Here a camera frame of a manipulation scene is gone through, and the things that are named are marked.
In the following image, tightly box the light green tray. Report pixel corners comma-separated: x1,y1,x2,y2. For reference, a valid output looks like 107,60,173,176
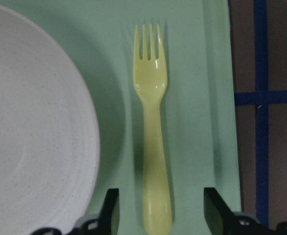
0,0,241,235

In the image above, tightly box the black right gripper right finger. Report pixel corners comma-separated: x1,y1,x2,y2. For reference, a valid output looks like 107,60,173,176
203,188,234,235

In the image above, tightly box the beige round plate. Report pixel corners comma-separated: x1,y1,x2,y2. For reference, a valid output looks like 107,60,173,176
0,6,100,235

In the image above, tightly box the yellow plastic fork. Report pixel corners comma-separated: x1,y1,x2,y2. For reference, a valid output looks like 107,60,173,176
133,25,173,235

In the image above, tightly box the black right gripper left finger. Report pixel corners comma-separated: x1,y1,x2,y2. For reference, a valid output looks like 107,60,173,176
99,188,120,235

